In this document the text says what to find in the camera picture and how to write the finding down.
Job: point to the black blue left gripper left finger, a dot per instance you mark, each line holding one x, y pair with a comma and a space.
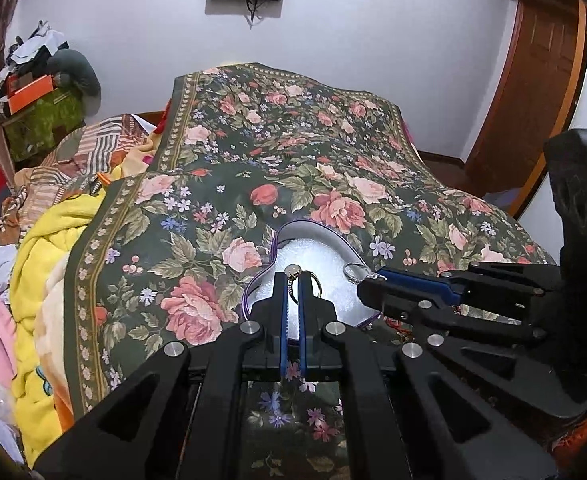
177, 415

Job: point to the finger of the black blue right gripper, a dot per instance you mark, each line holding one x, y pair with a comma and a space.
407, 416

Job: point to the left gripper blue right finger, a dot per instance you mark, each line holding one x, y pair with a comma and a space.
441, 287

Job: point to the purple heart-shaped jewelry box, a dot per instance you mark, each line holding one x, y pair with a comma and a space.
335, 267

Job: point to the dark floral bed cover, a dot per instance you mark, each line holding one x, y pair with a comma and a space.
171, 251

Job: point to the brown wooden door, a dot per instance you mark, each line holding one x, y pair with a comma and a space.
533, 101

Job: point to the yellow fleece blanket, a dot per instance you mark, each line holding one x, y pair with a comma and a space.
42, 406

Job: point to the striped patchwork quilt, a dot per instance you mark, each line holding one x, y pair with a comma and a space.
114, 148

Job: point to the green cloth covered cabinet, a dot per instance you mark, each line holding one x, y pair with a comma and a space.
39, 127

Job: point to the orange shoe box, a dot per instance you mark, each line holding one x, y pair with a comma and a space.
30, 93

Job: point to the pile of clothes on cabinet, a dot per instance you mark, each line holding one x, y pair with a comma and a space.
43, 40

